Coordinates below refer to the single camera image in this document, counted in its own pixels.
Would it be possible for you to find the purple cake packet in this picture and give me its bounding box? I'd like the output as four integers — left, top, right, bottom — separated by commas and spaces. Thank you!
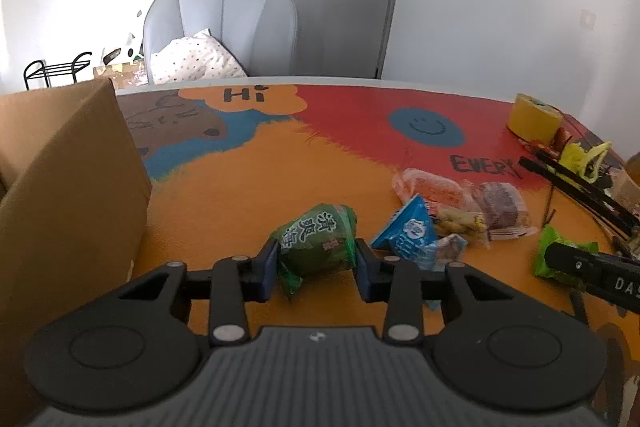
471, 182, 538, 241

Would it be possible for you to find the green leafy snack packet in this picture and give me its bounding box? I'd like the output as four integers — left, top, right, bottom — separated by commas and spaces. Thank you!
270, 204, 357, 298

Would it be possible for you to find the clear orange snack packet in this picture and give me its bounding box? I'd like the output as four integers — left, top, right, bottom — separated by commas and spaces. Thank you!
392, 168, 473, 209

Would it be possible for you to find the grey armchair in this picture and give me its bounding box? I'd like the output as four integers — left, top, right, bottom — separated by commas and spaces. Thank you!
142, 0, 298, 84

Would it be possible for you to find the orange juice bottle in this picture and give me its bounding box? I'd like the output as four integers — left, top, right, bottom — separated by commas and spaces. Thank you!
624, 152, 640, 186

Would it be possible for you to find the brown paper bag clutter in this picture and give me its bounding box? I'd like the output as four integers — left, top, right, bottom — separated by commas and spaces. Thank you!
92, 34, 148, 90

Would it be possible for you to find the black shoe rack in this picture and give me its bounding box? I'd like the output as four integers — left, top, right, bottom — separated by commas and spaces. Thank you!
23, 51, 92, 91

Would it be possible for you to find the dotted white cushion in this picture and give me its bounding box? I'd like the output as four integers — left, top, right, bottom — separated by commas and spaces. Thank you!
146, 28, 247, 84

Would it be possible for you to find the yellow nut snack packet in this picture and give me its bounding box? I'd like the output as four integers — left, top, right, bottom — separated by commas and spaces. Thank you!
430, 204, 489, 248

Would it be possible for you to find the green snack bag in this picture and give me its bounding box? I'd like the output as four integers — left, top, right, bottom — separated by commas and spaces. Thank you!
533, 225, 599, 291

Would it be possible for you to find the black wire rack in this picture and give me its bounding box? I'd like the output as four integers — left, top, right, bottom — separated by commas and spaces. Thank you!
518, 142, 639, 239

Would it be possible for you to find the yellow tape roll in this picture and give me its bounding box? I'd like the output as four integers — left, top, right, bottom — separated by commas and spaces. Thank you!
506, 93, 563, 145

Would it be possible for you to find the blue snack packet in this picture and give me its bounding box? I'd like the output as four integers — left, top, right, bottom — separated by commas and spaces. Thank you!
369, 193, 470, 313

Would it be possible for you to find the colourful cartoon table mat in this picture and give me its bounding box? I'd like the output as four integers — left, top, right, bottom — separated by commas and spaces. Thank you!
115, 82, 633, 427

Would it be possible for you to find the cardboard box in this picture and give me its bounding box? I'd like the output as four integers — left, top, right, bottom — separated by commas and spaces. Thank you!
1, 80, 151, 426

